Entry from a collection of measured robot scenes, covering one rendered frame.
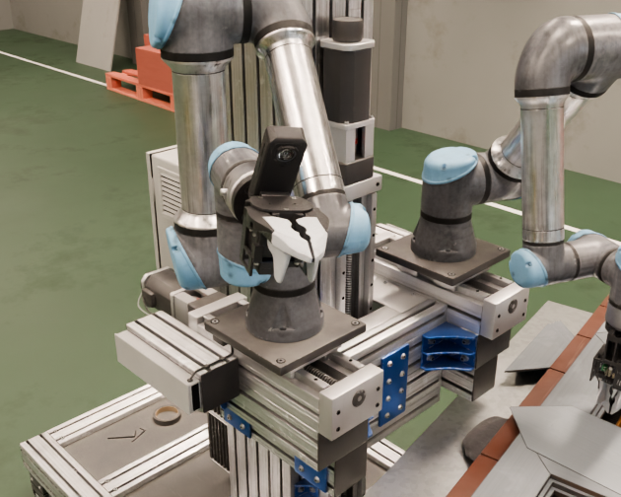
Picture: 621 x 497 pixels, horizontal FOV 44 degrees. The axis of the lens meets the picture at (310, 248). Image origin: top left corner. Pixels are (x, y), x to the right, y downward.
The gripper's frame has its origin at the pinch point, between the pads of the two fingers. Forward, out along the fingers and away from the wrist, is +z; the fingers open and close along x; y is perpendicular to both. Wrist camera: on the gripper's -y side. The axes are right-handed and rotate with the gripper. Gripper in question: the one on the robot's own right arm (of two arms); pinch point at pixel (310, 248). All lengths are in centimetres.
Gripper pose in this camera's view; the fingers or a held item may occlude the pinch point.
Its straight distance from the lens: 77.8
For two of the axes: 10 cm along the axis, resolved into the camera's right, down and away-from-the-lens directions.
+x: -9.4, 0.0, -3.3
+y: -1.3, 9.2, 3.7
